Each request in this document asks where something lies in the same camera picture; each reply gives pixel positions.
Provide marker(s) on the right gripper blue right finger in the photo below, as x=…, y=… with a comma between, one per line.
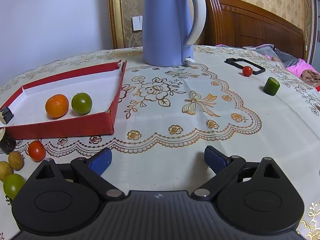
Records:
x=226, y=170

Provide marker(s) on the pink and grey bedding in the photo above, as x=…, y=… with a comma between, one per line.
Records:
x=296, y=66

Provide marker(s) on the dark sugarcane piece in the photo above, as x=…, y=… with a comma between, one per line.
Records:
x=7, y=142
x=6, y=115

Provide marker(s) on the green cucumber piece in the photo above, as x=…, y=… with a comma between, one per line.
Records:
x=271, y=86

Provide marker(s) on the blue electric kettle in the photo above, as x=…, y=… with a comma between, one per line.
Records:
x=170, y=29

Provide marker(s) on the brown wooden headboard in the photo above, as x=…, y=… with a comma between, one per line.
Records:
x=237, y=23

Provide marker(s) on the small red cherry tomato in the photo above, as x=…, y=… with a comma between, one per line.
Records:
x=247, y=71

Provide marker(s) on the gold picture frame moulding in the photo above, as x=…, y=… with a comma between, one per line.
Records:
x=116, y=23

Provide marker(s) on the green tomato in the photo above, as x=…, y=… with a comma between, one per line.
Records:
x=81, y=103
x=12, y=185

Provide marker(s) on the black rectangular plastic frame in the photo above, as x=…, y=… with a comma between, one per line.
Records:
x=242, y=63

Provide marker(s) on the orange tangerine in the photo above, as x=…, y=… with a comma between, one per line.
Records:
x=57, y=106

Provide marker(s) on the white lace tablecloth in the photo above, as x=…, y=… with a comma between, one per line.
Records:
x=167, y=116

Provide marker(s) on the yellow longan fruit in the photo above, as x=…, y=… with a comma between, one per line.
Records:
x=5, y=170
x=15, y=160

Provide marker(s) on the white wall switch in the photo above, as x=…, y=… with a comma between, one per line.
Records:
x=137, y=23

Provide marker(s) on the red shallow cardboard tray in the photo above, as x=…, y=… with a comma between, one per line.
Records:
x=101, y=82

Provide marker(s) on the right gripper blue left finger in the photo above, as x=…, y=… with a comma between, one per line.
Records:
x=89, y=171

